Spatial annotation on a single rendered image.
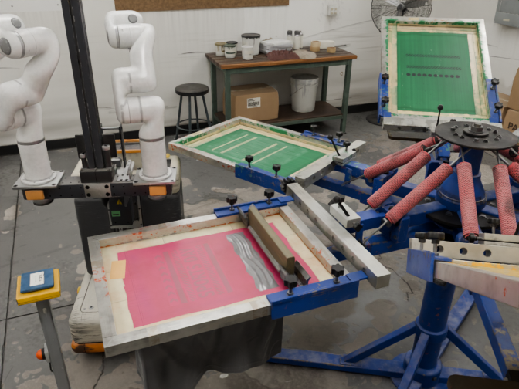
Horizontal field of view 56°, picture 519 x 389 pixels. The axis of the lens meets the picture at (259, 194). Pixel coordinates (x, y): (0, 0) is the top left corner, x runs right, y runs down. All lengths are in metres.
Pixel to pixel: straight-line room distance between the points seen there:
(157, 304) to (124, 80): 0.79
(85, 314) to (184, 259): 1.02
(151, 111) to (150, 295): 0.65
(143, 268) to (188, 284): 0.19
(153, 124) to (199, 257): 0.51
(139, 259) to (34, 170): 0.53
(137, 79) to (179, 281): 0.73
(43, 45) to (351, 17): 4.70
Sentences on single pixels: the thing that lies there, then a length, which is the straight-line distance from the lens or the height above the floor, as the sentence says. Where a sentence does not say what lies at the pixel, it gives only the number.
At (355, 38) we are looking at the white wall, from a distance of 6.17.
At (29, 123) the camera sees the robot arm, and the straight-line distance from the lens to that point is 1.94.
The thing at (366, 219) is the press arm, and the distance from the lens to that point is 1.86.
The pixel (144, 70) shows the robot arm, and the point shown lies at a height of 1.54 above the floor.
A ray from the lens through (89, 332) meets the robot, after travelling 2.69.
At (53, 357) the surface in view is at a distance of 1.97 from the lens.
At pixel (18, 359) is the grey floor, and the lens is 2.97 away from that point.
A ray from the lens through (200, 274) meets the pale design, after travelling 1.68.
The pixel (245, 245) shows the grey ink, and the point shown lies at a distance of 1.81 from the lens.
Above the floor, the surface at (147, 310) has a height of 0.96.
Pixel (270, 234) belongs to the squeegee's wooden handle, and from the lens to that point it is 1.69.
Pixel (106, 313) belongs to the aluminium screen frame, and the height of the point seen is 0.99.
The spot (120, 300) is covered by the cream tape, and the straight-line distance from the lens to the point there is 1.62.
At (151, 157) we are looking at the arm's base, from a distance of 1.88.
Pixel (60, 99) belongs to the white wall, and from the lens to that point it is 5.34.
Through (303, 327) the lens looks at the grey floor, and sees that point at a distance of 2.90.
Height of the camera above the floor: 1.96
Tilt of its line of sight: 28 degrees down
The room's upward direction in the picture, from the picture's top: 1 degrees clockwise
